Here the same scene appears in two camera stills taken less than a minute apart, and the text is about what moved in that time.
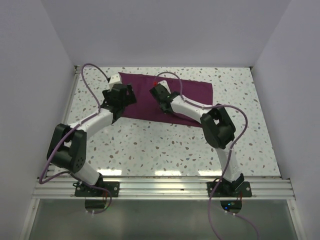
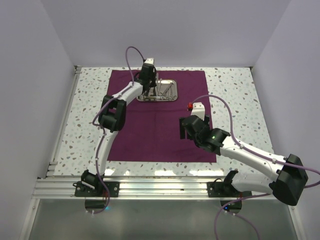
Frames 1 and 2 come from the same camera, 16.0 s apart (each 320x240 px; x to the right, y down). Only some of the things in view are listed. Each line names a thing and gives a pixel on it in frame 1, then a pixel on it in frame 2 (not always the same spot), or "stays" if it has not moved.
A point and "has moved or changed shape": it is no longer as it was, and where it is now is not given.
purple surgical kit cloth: x=148 y=107 has moved or changed shape
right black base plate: x=222 y=191 stays
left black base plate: x=82 y=190 stays
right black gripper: x=166 y=111 to x=182 y=129
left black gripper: x=130 y=98 to x=153 y=84
